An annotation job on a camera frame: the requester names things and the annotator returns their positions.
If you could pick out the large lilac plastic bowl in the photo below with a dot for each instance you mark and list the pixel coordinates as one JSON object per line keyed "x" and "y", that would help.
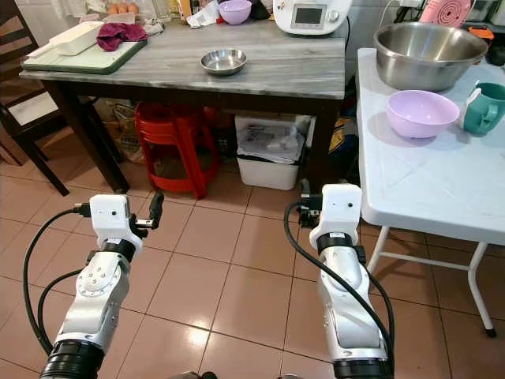
{"x": 423, "y": 114}

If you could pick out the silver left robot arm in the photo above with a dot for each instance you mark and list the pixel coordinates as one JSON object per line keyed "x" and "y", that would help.
{"x": 96, "y": 300}

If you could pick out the white plastic storage bin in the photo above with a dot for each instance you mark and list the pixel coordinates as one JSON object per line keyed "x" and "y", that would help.
{"x": 270, "y": 162}

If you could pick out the blue and yellow bag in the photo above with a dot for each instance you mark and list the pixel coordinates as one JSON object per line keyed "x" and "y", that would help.
{"x": 343, "y": 142}

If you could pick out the red plastic stool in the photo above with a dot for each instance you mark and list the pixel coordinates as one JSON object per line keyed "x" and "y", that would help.
{"x": 173, "y": 126}

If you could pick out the brown printed sack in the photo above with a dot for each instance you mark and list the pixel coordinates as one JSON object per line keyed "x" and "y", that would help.
{"x": 122, "y": 126}

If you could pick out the white folding table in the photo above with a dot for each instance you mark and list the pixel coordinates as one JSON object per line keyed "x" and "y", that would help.
{"x": 426, "y": 181}

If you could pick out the dark wooden marble-top table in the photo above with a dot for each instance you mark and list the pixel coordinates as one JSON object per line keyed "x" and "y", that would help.
{"x": 181, "y": 73}

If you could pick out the small steel bowl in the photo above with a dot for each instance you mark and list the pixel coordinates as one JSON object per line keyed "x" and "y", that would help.
{"x": 223, "y": 61}

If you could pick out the green-rimmed white tray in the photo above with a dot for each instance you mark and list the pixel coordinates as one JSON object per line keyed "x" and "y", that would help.
{"x": 79, "y": 63}

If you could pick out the maroon cloth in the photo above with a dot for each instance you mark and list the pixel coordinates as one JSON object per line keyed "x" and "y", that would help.
{"x": 121, "y": 35}

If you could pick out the white kitchen food processor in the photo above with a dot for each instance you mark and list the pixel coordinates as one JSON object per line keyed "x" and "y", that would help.
{"x": 312, "y": 17}

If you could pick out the long white plastic box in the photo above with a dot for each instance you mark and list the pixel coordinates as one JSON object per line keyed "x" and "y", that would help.
{"x": 75, "y": 38}

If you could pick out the large steel mixing bowl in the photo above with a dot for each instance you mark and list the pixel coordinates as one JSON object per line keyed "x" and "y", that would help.
{"x": 430, "y": 55}

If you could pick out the small purple plastic bowl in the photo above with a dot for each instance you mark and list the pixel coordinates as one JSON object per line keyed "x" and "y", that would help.
{"x": 234, "y": 11}

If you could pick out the white paper packet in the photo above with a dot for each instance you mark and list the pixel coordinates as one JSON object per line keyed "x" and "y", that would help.
{"x": 205, "y": 16}

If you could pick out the teal plastic jug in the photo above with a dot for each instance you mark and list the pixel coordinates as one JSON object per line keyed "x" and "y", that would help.
{"x": 483, "y": 109}

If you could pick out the row of brown eggs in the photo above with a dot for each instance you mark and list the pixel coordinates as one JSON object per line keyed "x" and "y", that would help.
{"x": 122, "y": 9}

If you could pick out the pink round perforated appliance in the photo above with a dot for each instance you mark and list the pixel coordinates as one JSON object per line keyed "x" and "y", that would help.
{"x": 448, "y": 11}

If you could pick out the orange plastic object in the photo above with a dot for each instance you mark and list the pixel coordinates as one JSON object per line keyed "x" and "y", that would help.
{"x": 480, "y": 32}

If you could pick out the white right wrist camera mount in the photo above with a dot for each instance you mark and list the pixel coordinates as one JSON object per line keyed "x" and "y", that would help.
{"x": 339, "y": 209}

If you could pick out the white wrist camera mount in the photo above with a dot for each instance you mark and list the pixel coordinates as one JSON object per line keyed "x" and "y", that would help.
{"x": 109, "y": 219}
{"x": 339, "y": 209}

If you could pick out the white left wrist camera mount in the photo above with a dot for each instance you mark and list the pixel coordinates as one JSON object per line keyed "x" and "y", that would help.
{"x": 109, "y": 219}

